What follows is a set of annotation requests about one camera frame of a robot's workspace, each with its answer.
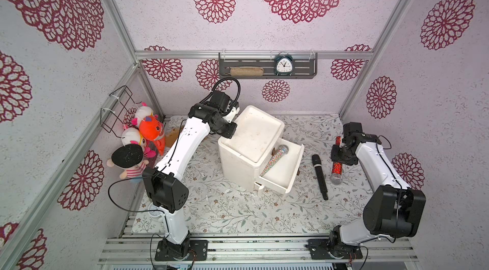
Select black wire wall basket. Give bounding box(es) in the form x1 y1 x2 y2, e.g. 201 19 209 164
99 85 142 138

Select grey wall shelf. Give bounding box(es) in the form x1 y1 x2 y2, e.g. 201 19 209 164
218 51 318 79

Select white three-drawer cabinet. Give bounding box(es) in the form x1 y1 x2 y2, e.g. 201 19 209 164
218 105 285 192

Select orange fish plush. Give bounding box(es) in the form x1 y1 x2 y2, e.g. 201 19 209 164
139 116 166 155

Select pink white plush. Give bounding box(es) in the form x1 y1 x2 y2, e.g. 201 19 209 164
131 102 154 127
121 127 156 158

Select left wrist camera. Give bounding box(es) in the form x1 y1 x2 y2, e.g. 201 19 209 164
206 91 240 122

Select floral table mat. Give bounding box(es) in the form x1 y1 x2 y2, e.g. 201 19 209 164
131 114 385 236

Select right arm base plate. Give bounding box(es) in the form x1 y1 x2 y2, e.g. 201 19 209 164
306 238 364 260

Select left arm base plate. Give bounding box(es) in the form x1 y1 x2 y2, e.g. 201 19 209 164
154 239 208 262

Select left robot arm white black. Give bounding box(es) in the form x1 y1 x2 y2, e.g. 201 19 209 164
143 103 239 245

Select pink white plush lower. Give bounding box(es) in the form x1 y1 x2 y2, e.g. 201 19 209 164
121 127 156 158

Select white drawer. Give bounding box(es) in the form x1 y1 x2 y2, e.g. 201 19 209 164
253 138 304 199

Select teal alarm clock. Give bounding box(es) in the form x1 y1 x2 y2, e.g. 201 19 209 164
274 54 294 76

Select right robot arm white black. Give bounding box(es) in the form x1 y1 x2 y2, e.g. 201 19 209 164
331 122 426 247

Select red glitter microphone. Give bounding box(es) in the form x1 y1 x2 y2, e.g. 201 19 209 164
330 136 343 186

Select black-haired doll striped shirt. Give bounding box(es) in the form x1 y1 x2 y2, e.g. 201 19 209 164
106 144 149 180

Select brown plush toy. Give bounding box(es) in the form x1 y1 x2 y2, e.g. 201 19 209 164
166 127 181 149

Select pink white plush upper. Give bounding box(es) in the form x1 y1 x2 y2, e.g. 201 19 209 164
131 102 154 127

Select silver glitter microphone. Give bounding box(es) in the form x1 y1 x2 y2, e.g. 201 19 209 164
260 145 289 177

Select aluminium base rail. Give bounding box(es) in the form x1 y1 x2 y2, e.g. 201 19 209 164
98 234 418 265

